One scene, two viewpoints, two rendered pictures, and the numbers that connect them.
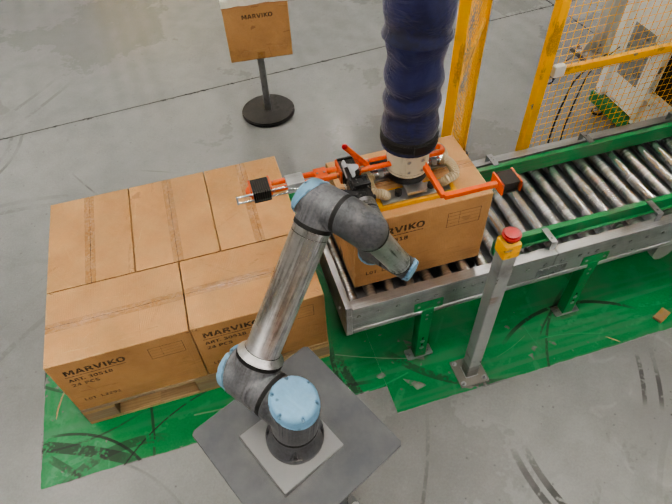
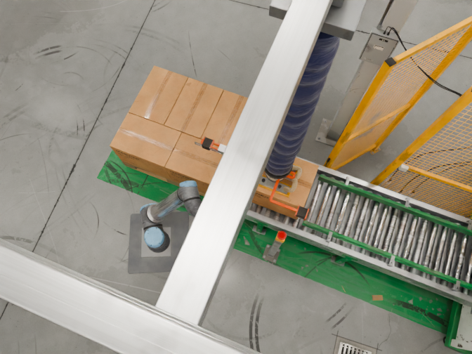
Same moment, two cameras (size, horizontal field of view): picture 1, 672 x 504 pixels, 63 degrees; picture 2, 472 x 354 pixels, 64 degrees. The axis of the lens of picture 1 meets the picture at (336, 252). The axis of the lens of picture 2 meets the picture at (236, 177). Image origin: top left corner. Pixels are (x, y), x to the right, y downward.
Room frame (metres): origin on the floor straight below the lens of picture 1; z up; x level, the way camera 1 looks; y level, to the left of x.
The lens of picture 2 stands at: (0.70, -0.69, 3.88)
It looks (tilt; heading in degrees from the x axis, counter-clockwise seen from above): 71 degrees down; 39
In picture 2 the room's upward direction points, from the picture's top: 2 degrees counter-clockwise
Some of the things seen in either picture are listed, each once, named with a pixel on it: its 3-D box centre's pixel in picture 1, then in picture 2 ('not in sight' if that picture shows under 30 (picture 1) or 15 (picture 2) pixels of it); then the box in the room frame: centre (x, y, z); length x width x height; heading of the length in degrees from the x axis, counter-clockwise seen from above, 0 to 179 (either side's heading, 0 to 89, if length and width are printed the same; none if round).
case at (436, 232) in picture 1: (404, 210); (274, 181); (1.72, -0.31, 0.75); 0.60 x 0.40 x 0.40; 104
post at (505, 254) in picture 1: (486, 316); (275, 246); (1.31, -0.64, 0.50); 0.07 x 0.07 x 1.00; 15
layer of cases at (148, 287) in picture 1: (186, 271); (188, 132); (1.77, 0.77, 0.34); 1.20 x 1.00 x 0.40; 105
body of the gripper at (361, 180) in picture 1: (360, 192); not in sight; (1.52, -0.10, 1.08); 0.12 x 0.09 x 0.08; 14
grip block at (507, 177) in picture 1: (506, 181); (301, 212); (1.53, -0.66, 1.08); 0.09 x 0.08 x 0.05; 14
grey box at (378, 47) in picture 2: not in sight; (378, 48); (2.72, -0.44, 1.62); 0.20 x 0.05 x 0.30; 105
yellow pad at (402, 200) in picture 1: (414, 190); (271, 183); (1.62, -0.33, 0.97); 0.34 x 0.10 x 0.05; 104
